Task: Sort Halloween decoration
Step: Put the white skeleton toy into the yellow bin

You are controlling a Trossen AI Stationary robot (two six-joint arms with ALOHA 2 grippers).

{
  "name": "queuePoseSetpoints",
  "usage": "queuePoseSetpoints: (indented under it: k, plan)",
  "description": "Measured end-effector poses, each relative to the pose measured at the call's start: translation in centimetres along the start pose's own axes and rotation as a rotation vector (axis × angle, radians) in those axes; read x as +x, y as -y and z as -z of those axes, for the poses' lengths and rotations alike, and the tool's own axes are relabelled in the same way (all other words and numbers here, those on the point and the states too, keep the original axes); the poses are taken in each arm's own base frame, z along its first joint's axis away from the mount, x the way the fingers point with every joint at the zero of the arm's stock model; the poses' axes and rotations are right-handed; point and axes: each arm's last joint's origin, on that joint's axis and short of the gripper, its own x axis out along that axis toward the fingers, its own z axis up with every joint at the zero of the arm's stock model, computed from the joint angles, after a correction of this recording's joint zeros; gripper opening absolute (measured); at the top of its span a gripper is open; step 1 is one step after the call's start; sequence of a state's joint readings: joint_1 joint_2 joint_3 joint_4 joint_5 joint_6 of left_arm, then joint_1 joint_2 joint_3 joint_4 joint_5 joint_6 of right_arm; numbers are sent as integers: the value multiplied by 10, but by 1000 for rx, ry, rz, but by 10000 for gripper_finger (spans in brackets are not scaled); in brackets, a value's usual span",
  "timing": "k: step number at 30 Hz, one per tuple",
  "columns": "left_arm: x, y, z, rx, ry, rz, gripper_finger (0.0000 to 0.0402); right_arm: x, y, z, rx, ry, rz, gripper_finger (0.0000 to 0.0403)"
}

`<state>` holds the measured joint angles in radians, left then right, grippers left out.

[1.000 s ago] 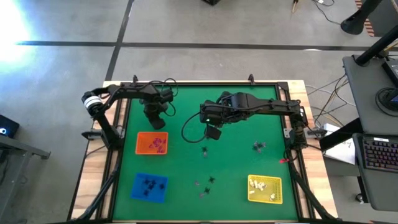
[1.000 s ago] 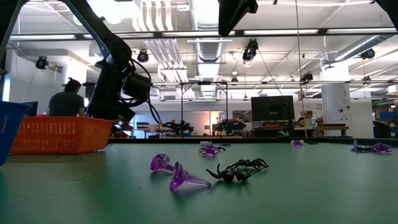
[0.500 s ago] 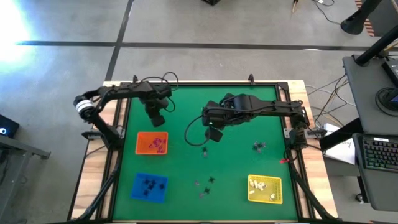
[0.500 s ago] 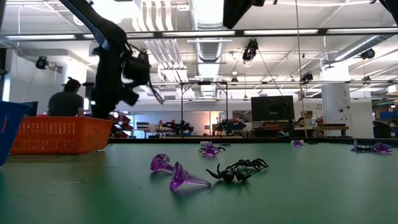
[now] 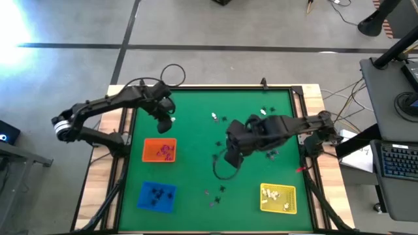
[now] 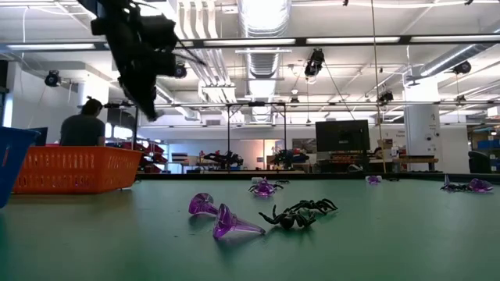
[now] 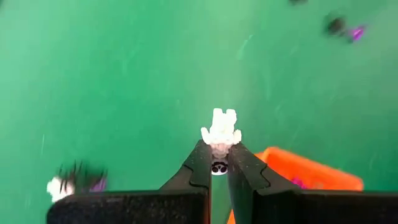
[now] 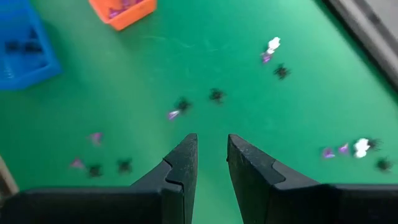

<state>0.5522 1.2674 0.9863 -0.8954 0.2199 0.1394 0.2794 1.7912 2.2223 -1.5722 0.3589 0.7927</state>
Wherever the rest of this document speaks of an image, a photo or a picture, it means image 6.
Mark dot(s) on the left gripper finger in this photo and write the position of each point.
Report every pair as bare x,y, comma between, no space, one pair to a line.
134,99
148,102

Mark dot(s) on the white plastic vampire teeth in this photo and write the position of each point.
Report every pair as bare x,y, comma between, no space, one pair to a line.
256,180

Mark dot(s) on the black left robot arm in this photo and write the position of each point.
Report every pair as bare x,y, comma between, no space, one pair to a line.
129,23

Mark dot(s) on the black background robot arm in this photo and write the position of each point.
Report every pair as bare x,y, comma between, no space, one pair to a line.
224,158
287,158

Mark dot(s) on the red storage bins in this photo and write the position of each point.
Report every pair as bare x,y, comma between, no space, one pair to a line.
154,150

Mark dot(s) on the standing person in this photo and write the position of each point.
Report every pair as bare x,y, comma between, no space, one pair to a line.
82,130

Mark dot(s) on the orange plastic basket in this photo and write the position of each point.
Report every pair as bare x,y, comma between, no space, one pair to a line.
78,169

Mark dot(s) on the small black monitor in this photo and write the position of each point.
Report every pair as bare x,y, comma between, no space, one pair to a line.
41,136

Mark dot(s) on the blue plastic basket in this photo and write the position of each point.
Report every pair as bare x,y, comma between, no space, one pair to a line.
13,168

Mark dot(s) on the green table mat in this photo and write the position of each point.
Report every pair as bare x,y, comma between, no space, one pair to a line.
117,242

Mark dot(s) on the black computer monitor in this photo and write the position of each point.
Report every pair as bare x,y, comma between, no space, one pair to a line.
343,136

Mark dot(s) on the seated person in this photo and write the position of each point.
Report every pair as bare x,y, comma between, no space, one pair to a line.
378,151

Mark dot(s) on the cardboard box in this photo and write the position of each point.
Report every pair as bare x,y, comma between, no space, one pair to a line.
386,145

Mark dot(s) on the wooden workbench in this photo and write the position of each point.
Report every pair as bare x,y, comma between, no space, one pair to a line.
414,159

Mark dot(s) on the black office chair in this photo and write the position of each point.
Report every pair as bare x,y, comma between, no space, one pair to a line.
479,163

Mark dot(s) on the blue storage bins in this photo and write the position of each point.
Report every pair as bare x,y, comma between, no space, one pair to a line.
488,144

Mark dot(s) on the black ceiling camera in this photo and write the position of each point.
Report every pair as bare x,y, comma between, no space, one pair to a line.
52,79
463,67
182,72
314,64
386,97

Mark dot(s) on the black neighbouring station frame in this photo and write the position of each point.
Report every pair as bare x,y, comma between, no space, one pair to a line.
228,132

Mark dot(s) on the wide silver ceiling duct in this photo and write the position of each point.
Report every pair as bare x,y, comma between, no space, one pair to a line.
263,58

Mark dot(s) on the black aluminium table frame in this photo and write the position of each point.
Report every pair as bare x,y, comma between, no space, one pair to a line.
332,176

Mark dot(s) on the silver spiral duct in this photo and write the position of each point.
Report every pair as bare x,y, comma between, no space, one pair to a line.
449,60

